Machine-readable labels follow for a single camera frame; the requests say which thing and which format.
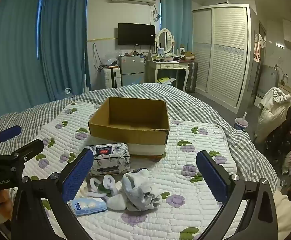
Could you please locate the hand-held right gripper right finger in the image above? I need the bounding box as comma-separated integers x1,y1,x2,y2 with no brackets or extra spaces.
196,150,278,240

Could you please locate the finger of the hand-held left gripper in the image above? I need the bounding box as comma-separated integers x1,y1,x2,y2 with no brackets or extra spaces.
0,139,45,167
0,124,22,155

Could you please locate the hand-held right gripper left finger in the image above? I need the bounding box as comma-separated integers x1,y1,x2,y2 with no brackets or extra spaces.
10,148,94,240

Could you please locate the blue pocket tissue packet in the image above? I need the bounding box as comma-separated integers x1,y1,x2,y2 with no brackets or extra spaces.
67,197,107,216

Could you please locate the white green-trimmed sock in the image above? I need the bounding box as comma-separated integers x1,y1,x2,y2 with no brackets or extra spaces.
87,174,122,199

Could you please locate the floral tissue pack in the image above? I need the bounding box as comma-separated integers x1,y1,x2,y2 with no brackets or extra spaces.
89,142,131,177

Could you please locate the plain white sock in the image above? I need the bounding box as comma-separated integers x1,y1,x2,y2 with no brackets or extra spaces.
104,194,129,210

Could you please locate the brown cardboard box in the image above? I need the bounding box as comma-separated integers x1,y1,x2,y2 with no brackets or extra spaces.
88,96,170,145

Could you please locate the grey cloth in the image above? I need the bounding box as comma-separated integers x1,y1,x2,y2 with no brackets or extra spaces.
122,169,163,212

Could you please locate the quilted floral bed mat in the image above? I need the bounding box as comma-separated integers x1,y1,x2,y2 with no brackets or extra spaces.
9,101,238,240

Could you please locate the drink cup with straw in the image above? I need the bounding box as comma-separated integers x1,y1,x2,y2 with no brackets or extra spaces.
234,112,248,132

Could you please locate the wide blue curtain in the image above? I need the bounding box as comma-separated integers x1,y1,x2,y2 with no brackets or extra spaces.
0,0,41,120
39,0,89,100

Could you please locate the white duvet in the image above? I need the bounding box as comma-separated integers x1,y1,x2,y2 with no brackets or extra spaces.
272,189,291,240

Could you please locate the dark floral cloth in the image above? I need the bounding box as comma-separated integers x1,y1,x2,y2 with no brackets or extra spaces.
266,107,291,166

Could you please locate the white jacket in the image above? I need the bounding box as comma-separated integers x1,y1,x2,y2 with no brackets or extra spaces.
254,87,291,144

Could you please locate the white pole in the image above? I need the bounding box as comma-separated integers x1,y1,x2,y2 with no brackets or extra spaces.
84,50,90,91

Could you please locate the dark suitcase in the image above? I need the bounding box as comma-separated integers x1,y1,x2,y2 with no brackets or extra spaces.
185,61,199,93

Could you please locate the white suitcase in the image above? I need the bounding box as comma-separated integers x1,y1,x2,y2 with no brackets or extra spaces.
100,67,123,89

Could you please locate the grey checkered bed sheet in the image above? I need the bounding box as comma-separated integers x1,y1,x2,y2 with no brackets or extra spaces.
0,83,281,188

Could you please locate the white dressing table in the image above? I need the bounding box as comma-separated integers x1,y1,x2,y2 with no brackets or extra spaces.
145,59,189,92

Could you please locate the grey small fridge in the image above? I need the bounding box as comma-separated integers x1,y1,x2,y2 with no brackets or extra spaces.
117,55,146,87

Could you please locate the white slatted wardrobe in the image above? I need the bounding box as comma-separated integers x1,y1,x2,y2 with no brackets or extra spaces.
192,4,251,114

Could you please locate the small cardboard box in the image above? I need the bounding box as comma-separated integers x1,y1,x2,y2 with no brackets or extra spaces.
179,51,195,61

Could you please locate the pink hanging garment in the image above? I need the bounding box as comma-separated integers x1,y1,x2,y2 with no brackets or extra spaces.
254,33,264,62

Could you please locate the oval white vanity mirror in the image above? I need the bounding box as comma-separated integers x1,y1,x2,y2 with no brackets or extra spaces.
156,28,175,55

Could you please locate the narrow blue curtain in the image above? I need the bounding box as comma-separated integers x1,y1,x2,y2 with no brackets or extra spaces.
160,0,193,53

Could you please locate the black hanging cable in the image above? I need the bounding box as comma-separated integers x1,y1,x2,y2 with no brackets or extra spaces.
93,43,106,71

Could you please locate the black wall television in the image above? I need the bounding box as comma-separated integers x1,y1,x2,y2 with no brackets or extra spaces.
117,23,156,46

